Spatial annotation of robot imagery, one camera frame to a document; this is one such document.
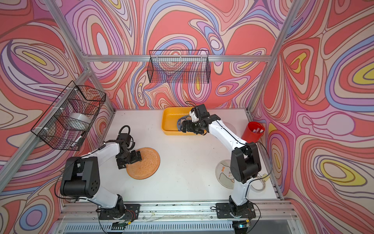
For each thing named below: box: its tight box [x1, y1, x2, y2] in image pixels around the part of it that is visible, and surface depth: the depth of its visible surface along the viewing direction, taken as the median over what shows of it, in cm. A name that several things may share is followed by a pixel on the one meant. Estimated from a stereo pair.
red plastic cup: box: [241, 121, 265, 144], surface depth 94 cm
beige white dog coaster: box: [215, 159, 235, 190], surface depth 88 cm
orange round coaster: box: [126, 147, 161, 180], surface depth 90 cm
